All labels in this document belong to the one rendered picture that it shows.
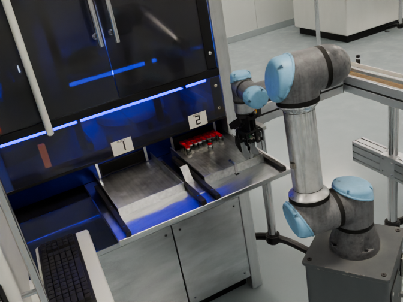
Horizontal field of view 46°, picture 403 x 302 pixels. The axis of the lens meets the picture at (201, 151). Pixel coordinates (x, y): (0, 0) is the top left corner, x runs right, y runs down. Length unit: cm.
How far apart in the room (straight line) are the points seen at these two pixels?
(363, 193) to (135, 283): 120
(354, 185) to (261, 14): 630
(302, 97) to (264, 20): 644
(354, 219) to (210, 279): 113
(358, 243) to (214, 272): 106
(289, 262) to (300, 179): 145
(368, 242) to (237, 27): 613
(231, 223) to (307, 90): 121
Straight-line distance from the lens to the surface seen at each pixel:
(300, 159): 132
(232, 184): 178
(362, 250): 153
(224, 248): 238
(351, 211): 144
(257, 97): 160
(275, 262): 277
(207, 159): 199
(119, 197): 186
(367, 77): 255
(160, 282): 231
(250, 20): 752
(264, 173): 183
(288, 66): 122
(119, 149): 193
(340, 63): 128
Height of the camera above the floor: 178
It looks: 26 degrees down
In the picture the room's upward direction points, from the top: 11 degrees counter-clockwise
